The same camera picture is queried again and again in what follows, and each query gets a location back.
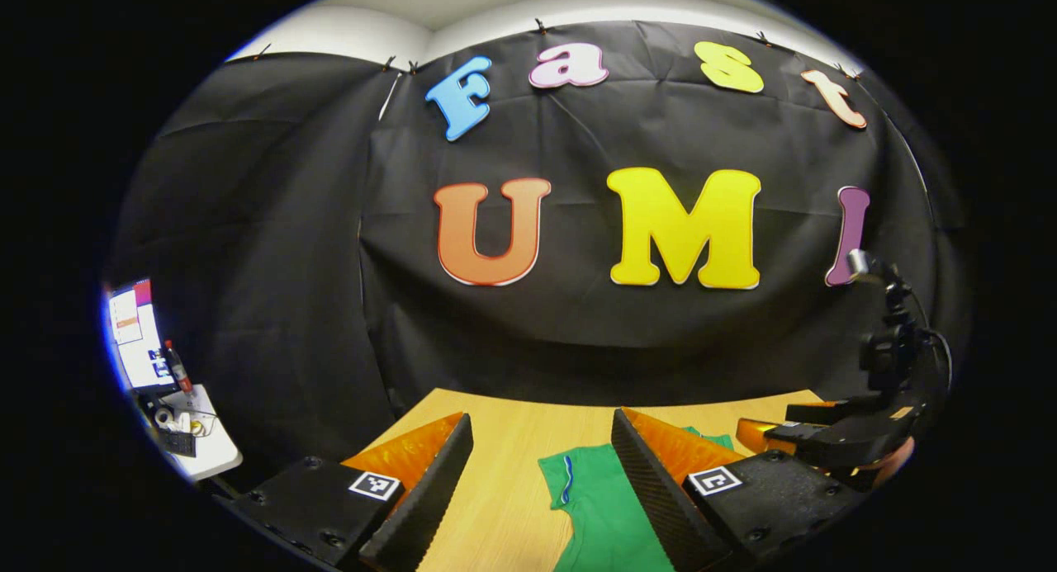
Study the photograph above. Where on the white side table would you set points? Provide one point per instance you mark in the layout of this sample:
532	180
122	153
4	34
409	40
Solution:
216	452

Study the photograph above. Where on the computer monitor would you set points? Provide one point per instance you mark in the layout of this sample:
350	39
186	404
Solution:
136	341

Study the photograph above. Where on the green T-shirt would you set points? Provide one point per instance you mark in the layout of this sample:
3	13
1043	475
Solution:
603	514

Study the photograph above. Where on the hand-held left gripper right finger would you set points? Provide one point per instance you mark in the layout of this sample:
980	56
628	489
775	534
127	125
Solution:
652	489

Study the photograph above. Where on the black backdrop cloth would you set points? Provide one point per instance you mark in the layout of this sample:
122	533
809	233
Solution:
330	267

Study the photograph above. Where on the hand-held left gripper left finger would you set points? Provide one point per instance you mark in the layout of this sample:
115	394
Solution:
429	506

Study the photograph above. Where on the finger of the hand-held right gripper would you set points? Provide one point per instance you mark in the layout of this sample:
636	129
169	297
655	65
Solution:
817	412
776	438

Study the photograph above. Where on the red slim bottle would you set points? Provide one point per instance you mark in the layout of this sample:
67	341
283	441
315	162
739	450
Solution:
177	370

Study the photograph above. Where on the black small device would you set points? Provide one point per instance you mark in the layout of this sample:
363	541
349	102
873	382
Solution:
177	444

